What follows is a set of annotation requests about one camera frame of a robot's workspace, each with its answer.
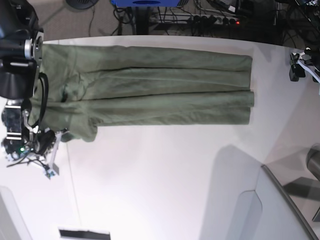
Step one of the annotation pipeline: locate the blue box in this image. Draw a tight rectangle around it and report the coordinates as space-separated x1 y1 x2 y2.
111 0 180 8

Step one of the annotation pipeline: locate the white power strip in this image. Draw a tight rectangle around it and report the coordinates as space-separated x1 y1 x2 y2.
150 12 242 26

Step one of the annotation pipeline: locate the grey metal stand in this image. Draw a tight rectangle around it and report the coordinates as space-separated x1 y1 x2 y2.
261 144 320 240

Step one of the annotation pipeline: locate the green t-shirt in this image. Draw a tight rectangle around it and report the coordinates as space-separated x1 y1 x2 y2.
40 44 255 142

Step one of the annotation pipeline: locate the black round fan base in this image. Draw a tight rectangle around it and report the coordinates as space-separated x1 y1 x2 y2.
66 0 98 10

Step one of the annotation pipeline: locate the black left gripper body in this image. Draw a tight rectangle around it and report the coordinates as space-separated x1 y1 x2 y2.
288 47 320 82

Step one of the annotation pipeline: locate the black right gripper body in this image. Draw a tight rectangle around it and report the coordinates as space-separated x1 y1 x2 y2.
32 130 56 156

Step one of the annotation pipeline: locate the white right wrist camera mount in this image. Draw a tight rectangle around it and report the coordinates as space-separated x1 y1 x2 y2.
39 128 69 180

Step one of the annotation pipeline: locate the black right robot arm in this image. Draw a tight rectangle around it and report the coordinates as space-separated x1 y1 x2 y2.
0 0 55 162

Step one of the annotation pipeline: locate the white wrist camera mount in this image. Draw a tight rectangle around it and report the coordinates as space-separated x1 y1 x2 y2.
289 51 320 83
39 128 69 180

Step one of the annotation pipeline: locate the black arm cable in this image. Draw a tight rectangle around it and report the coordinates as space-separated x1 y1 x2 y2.
6 71 50 167

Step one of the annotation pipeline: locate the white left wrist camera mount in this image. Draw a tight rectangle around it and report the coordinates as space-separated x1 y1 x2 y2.
289 51 320 83

